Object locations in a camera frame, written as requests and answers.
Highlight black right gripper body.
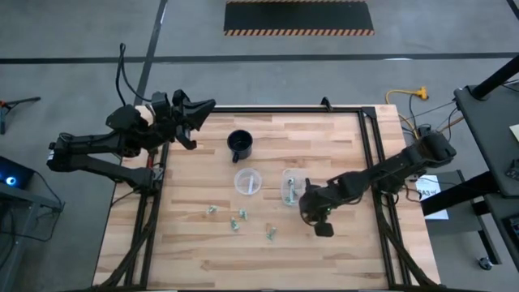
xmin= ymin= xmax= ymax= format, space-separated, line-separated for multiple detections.
xmin=298 ymin=178 xmax=341 ymax=238

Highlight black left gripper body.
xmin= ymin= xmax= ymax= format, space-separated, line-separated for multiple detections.
xmin=168 ymin=89 xmax=198 ymax=149

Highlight black mug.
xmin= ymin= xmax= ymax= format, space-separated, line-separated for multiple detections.
xmin=226 ymin=129 xmax=255 ymax=164

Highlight round clear plastic container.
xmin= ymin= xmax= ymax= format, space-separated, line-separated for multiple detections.
xmin=234 ymin=167 xmax=264 ymax=196

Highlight white paper label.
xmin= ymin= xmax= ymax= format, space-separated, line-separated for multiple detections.
xmin=415 ymin=174 xmax=450 ymax=221

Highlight black hazard-striped floor mat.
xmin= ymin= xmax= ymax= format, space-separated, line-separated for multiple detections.
xmin=223 ymin=0 xmax=375 ymax=37

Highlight black tripod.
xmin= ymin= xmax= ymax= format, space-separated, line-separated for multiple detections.
xmin=0 ymin=96 xmax=41 ymax=135

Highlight black device with blue light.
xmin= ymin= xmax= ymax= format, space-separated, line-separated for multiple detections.
xmin=0 ymin=156 xmax=36 ymax=190

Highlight black stand legs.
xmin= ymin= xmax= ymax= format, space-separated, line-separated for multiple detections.
xmin=420 ymin=172 xmax=504 ymax=265

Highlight grey metal cart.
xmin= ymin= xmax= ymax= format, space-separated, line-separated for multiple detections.
xmin=0 ymin=182 xmax=66 ymax=292

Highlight black side table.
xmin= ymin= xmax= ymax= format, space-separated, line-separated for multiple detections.
xmin=453 ymin=83 xmax=519 ymax=196

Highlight black pole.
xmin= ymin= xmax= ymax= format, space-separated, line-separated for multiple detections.
xmin=472 ymin=54 xmax=519 ymax=101

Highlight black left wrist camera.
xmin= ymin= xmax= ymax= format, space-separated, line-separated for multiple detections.
xmin=151 ymin=92 xmax=171 ymax=122

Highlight black aluminium table frame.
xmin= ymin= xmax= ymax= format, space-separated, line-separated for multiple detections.
xmin=93 ymin=97 xmax=441 ymax=291

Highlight yellow extension cord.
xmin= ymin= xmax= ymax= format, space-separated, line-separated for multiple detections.
xmin=384 ymin=86 xmax=429 ymax=141

